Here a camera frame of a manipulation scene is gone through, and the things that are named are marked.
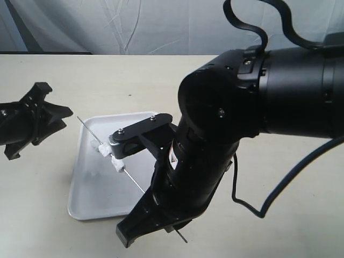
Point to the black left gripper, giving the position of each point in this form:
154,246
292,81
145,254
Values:
20,120

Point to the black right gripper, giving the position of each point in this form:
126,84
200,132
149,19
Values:
181,190

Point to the thin metal skewer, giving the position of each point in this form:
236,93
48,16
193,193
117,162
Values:
107,153

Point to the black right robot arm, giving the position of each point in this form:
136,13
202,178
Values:
239,94

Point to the white plastic tray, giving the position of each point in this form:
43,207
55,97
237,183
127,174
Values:
107,188

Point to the white backdrop cloth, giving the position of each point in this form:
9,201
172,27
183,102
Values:
155,27

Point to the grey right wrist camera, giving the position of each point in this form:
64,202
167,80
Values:
153,134

